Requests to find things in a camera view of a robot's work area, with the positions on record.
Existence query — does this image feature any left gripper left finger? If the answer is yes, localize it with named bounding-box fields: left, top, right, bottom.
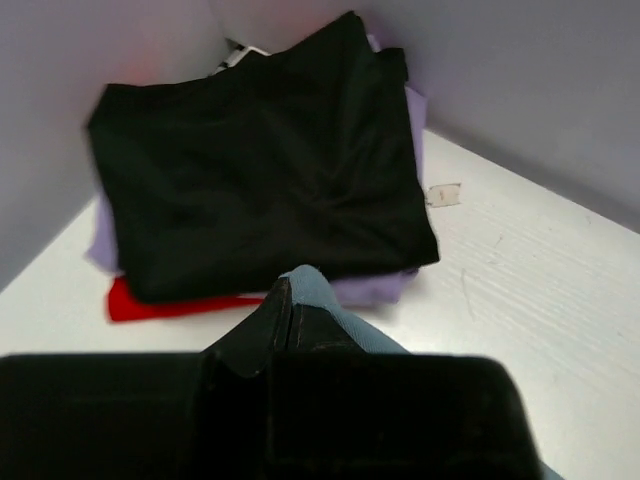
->
left=202, top=278, right=292, bottom=378

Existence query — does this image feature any teal blue t-shirt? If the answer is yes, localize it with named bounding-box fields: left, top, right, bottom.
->
left=267, top=266, right=555, bottom=479

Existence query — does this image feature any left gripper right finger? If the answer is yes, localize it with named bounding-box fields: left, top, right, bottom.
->
left=287, top=305, right=364, bottom=354

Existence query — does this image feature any black folded t-shirt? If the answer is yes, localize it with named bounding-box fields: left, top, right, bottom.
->
left=87, top=12, right=440, bottom=304

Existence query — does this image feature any lavender folded t-shirt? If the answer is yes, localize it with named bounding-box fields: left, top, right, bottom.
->
left=83, top=32, right=427, bottom=306

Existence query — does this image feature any red folded t-shirt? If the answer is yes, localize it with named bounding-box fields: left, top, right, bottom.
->
left=106, top=276, right=264, bottom=323

